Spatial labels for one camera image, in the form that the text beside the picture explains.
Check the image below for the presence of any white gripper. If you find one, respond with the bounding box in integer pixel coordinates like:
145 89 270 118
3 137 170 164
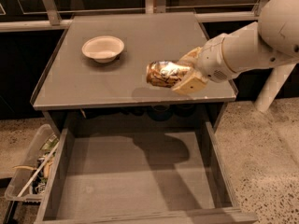
172 34 238 95

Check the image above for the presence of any orange drink can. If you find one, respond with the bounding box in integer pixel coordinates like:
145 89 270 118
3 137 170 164
146 61 193 88

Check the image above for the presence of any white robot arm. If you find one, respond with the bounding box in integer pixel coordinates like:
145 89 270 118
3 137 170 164
172 0 299 95

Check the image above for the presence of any open grey top drawer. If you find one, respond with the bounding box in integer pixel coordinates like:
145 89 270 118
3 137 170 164
34 120 259 224

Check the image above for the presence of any grey cabinet counter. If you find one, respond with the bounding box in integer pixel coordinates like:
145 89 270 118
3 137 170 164
31 13 236 133

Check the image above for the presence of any grey metal railing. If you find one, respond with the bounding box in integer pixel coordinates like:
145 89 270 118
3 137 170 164
0 0 269 33

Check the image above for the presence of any white paper bowl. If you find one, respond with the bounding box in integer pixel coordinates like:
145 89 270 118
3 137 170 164
81 35 124 63

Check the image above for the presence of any white stick in bin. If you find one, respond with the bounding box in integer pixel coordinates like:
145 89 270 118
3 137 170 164
17 142 60 197

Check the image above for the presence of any clear plastic bin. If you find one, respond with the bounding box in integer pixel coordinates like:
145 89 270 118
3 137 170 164
5 124 59 203

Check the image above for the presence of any white slanted post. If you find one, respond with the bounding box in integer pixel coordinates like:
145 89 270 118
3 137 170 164
254 63 295 113

